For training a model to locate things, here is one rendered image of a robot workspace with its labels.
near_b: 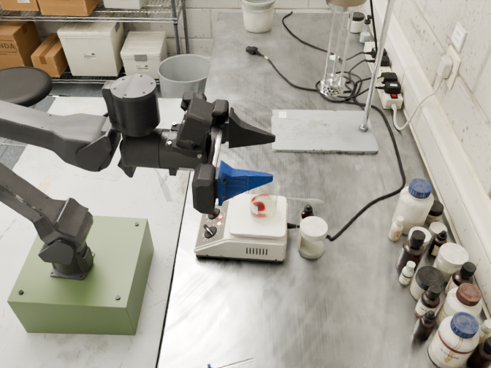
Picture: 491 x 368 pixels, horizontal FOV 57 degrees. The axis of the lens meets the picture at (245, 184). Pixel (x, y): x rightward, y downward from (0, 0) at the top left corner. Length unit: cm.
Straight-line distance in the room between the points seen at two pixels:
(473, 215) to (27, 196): 87
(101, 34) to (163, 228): 219
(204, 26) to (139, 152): 284
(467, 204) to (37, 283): 89
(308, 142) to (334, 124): 12
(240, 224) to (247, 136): 33
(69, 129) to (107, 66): 260
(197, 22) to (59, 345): 277
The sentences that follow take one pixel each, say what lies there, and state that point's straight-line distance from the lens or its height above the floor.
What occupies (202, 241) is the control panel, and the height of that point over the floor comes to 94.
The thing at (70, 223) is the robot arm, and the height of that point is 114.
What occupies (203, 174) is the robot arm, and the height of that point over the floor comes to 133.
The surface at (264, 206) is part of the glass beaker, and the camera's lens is 93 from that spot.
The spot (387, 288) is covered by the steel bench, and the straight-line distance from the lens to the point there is 102.
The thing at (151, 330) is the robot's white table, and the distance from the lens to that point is 94.
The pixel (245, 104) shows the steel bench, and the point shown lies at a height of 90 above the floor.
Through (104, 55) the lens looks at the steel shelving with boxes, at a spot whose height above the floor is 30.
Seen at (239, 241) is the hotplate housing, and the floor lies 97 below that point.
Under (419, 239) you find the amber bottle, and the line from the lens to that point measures 97.
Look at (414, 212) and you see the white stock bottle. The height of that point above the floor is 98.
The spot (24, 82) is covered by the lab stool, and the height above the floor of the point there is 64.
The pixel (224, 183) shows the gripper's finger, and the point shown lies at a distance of 58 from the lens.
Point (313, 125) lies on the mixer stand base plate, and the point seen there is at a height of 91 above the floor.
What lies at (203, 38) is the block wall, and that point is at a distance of 348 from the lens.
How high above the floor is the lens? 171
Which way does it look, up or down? 43 degrees down
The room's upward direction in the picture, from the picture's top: straight up
